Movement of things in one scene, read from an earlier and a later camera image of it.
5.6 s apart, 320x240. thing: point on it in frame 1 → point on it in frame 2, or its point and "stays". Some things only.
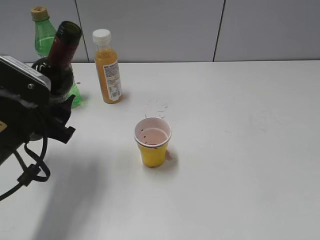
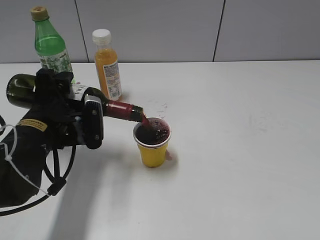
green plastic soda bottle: (45, 34) stays
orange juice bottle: (107, 66) stays
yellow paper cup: (152, 134) stays
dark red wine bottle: (58, 66) → (21, 92)
